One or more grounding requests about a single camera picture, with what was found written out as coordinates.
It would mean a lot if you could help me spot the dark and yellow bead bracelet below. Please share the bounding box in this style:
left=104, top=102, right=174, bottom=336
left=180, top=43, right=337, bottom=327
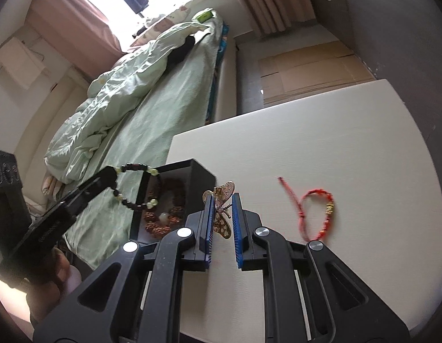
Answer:
left=108, top=163, right=161, bottom=211

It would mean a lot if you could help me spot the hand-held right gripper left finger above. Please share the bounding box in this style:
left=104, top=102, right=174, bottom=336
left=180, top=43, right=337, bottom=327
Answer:
left=32, top=193, right=216, bottom=343

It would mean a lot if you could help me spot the cartoon printed bed sheet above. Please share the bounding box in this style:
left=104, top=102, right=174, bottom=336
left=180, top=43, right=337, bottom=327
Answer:
left=206, top=21, right=231, bottom=122

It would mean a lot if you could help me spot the white hanging cloth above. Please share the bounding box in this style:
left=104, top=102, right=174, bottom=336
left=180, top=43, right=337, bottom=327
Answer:
left=0, top=36, right=43, bottom=90

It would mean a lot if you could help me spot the white bed base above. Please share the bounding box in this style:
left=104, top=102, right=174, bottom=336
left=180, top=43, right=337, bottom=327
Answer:
left=212, top=37, right=243, bottom=124

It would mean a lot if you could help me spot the green duvet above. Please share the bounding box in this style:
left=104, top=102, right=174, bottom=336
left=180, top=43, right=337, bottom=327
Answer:
left=44, top=21, right=211, bottom=183

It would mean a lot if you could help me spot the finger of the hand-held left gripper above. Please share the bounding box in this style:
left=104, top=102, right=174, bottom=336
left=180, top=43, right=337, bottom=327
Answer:
left=58, top=166, right=118, bottom=218

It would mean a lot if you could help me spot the dark grey wardrobe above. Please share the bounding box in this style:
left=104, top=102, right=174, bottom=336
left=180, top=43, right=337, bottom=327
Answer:
left=299, top=0, right=442, bottom=79

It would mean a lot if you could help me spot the bed with green sheet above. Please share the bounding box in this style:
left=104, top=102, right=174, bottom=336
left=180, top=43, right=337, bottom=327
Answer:
left=60, top=18, right=225, bottom=268

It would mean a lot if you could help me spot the brown seed bracelet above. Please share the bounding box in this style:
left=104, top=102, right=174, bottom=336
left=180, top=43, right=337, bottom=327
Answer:
left=142, top=177, right=189, bottom=234

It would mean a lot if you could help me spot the pink pillow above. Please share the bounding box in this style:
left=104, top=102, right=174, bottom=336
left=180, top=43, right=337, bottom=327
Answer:
left=41, top=174, right=66, bottom=196

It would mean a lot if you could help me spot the black item on bed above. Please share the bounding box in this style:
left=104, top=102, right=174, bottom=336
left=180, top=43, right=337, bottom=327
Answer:
left=167, top=34, right=196, bottom=65

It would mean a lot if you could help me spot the cream bed headboard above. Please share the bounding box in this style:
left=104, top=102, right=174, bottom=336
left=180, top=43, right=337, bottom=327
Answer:
left=12, top=73, right=100, bottom=186

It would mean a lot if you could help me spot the red string bracelet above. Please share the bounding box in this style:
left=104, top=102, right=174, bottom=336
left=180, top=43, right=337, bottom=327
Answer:
left=278, top=176, right=335, bottom=242

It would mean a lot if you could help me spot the patterned window seat cushion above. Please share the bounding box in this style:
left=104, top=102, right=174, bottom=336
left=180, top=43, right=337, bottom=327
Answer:
left=130, top=0, right=229, bottom=43

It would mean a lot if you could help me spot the pink curtain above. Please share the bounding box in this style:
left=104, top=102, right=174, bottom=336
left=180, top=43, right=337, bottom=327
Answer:
left=26, top=0, right=123, bottom=83
left=221, top=0, right=316, bottom=36

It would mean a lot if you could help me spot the person's left hand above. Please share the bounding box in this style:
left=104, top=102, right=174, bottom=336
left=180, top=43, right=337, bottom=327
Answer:
left=26, top=248, right=82, bottom=326

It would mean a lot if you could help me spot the gold butterfly brooch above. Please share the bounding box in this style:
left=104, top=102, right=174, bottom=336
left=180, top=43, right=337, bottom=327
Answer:
left=202, top=180, right=236, bottom=240

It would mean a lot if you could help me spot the black jewelry box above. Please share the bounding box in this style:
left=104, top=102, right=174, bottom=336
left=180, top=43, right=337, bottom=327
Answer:
left=129, top=159, right=217, bottom=245

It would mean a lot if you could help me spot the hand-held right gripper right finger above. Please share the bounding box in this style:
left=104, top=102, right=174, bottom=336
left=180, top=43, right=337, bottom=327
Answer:
left=232, top=192, right=411, bottom=343

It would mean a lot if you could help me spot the flat cardboard sheet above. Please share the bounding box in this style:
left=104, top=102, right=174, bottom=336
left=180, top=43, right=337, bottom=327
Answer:
left=258, top=40, right=386, bottom=106

